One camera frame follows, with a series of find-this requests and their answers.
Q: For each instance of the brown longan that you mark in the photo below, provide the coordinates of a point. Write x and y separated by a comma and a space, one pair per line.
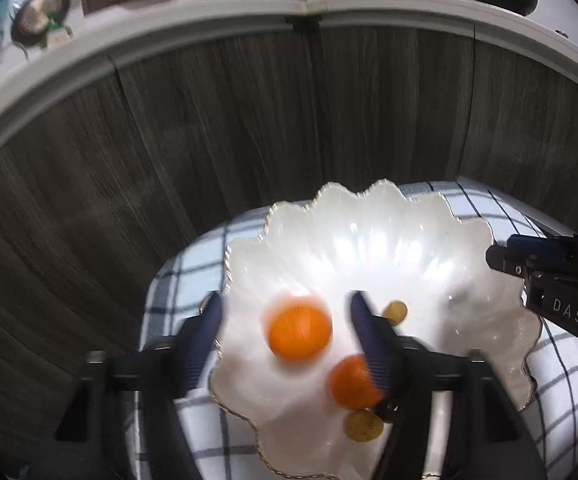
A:
364, 426
395, 312

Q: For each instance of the orange mandarin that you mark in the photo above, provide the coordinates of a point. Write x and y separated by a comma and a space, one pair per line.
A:
299, 330
351, 382

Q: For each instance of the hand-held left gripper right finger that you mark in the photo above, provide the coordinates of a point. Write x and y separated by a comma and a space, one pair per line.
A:
374, 355

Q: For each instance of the dark wood counter white edge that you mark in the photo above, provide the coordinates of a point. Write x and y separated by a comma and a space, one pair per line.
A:
169, 135

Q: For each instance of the foil-lined dark pan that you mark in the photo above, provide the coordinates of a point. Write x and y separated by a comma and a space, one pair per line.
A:
41, 10

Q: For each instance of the white scalloped ceramic bowl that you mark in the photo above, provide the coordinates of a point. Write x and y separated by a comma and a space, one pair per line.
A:
394, 240

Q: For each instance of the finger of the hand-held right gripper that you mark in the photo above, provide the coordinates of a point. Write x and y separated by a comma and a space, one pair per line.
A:
506, 259
534, 244

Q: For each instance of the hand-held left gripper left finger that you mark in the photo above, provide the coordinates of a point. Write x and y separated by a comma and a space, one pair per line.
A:
204, 340

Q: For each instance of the white black checked cloth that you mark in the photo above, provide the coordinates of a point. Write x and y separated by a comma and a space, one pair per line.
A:
189, 280

